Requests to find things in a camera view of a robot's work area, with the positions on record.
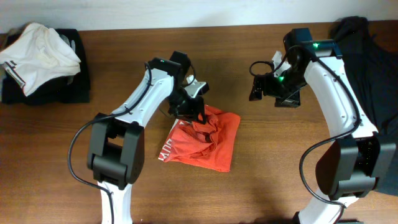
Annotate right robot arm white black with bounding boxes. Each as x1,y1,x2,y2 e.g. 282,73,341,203
249,28,396,224

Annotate black folded garment on left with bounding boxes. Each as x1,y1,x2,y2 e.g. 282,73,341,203
1,29,91,106

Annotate black garment on right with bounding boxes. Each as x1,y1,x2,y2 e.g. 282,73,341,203
329,16,398,197

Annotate orange t-shirt with white logo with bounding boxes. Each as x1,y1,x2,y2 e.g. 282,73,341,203
158,105,241,172

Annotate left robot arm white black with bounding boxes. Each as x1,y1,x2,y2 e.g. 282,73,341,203
87,51,209,223

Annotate white crumpled garment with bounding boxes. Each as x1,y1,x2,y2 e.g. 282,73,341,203
1,22,81,96

